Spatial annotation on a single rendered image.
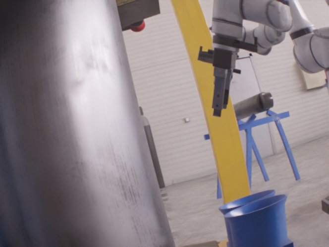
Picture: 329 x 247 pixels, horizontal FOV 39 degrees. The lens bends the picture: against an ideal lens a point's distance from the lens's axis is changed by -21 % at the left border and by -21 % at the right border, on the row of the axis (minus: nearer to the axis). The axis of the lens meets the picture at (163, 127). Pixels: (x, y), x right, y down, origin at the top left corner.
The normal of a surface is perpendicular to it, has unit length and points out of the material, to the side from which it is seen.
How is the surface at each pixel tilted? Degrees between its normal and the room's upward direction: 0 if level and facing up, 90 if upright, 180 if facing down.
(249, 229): 90
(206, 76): 90
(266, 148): 90
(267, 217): 90
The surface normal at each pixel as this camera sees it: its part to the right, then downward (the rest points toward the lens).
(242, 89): -0.02, -0.04
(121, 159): 0.77, -0.22
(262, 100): -0.96, 0.23
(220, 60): -0.22, 0.14
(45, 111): 0.26, -0.10
